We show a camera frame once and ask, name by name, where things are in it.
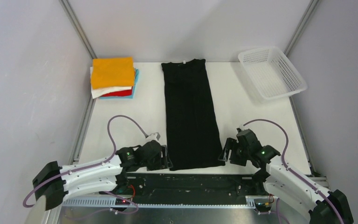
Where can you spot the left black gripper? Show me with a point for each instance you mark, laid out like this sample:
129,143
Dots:
163,162

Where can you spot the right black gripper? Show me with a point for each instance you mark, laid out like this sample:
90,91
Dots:
231,144

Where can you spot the black t-shirt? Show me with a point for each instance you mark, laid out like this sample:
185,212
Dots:
193,139

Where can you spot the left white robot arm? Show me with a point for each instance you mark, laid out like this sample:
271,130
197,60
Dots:
61,183

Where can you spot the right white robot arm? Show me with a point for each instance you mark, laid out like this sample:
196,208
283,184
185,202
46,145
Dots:
275,176

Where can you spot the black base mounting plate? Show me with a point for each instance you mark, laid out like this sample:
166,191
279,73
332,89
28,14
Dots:
192,189

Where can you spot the red folded t-shirt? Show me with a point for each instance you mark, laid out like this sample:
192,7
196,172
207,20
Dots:
123,93

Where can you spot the white plastic mesh basket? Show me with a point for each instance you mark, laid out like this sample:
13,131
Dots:
271,73

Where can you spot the light blue folded t-shirt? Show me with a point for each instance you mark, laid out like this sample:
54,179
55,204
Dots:
133,88

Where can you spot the orange folded t-shirt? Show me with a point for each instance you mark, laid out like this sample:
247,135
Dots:
112,72

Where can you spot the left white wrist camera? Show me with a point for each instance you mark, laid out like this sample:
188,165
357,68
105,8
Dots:
152,137

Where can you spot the aluminium frame rail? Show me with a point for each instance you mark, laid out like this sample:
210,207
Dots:
110,200

